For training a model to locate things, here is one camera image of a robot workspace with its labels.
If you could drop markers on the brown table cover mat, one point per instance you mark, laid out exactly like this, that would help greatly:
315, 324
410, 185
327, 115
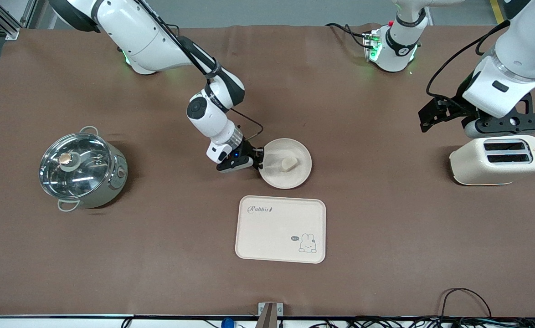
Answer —
363, 205

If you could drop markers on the small blue round object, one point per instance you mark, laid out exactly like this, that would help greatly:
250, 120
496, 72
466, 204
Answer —
227, 323

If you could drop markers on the steel electric cooking pot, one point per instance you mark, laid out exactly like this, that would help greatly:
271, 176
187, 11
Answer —
118, 178

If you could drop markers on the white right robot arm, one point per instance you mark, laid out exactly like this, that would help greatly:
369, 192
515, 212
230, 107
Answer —
135, 36

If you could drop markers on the glass pot lid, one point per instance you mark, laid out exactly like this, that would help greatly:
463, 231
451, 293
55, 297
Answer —
83, 177

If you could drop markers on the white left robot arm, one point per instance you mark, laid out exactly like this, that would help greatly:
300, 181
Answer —
399, 45

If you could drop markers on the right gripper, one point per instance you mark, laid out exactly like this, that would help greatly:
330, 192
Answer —
247, 149

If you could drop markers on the cream two-slot toaster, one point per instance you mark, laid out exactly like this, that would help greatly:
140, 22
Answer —
477, 166

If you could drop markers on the aluminium frame profile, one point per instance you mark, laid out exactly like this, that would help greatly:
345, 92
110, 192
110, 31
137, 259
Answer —
3, 23

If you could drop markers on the cream round plate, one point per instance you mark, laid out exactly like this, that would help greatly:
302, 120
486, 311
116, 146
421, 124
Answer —
295, 180

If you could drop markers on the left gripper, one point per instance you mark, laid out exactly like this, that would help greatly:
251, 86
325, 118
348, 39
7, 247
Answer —
455, 107

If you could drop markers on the grey metal camera bracket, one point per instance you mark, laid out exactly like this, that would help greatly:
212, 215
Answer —
270, 314

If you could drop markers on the cream tray with rabbit print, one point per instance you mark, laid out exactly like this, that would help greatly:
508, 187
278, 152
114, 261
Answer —
272, 232

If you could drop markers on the pale steamed bun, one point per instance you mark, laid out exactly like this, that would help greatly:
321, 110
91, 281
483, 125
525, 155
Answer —
289, 164

